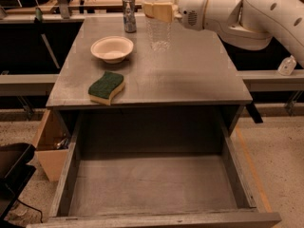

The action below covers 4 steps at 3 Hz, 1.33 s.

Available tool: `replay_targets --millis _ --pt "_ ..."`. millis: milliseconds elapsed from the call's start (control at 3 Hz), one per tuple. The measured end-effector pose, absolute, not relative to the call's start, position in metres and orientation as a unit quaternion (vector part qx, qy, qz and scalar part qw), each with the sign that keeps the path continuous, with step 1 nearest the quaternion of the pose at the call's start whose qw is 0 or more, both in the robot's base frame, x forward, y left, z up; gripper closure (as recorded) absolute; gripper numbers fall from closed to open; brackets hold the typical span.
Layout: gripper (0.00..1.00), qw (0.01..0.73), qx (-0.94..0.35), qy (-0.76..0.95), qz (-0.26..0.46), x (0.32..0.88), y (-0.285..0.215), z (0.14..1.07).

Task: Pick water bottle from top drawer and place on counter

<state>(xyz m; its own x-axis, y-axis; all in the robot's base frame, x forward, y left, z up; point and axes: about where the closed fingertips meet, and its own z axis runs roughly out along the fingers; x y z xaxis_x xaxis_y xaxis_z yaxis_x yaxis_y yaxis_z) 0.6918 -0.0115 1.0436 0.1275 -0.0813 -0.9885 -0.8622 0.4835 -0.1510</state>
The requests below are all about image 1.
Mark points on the white paper bowl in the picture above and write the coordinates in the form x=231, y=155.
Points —
x=112, y=49

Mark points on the silver soda can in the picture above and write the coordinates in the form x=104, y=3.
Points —
x=129, y=19

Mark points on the clear hand sanitizer bottle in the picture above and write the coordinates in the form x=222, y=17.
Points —
x=287, y=66

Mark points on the green yellow sponge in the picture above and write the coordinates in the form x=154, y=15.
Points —
x=106, y=88

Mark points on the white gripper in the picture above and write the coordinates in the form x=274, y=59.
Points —
x=192, y=9

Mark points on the grey cabinet counter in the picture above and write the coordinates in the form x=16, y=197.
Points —
x=195, y=70

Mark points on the wooden bin with items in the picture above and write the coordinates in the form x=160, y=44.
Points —
x=47, y=141

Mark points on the open grey top drawer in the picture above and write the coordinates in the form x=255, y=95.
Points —
x=153, y=168

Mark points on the clear plastic water bottle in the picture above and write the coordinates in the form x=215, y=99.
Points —
x=158, y=31

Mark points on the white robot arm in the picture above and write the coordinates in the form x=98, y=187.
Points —
x=248, y=24

